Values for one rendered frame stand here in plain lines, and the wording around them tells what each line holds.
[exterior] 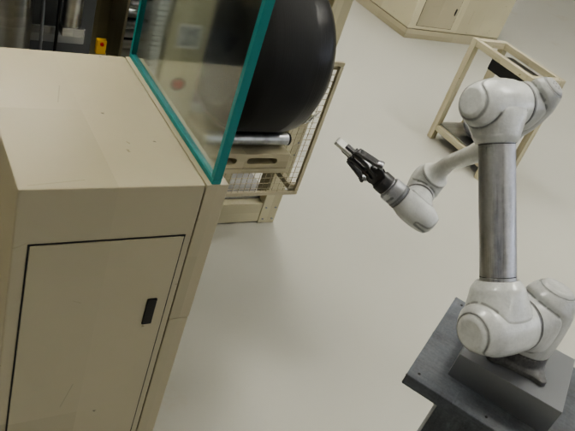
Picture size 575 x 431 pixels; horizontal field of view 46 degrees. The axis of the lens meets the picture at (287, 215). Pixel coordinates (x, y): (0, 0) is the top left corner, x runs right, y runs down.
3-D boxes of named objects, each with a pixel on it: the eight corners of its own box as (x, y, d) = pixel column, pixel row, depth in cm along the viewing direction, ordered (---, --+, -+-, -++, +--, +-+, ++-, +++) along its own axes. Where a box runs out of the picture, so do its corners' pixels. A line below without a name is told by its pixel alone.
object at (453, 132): (477, 180, 479) (533, 78, 437) (426, 135, 518) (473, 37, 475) (510, 179, 499) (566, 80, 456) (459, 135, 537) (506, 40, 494)
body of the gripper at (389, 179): (391, 188, 229) (370, 170, 228) (376, 198, 236) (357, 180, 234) (400, 174, 233) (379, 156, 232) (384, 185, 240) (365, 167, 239)
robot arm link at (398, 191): (387, 211, 236) (374, 199, 235) (396, 194, 242) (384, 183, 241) (403, 200, 229) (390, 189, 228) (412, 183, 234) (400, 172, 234)
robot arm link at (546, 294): (561, 357, 205) (598, 299, 195) (524, 367, 195) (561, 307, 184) (522, 321, 216) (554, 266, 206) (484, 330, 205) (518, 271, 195)
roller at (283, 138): (196, 128, 225) (194, 142, 227) (202, 132, 222) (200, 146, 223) (286, 131, 244) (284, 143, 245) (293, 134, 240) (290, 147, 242)
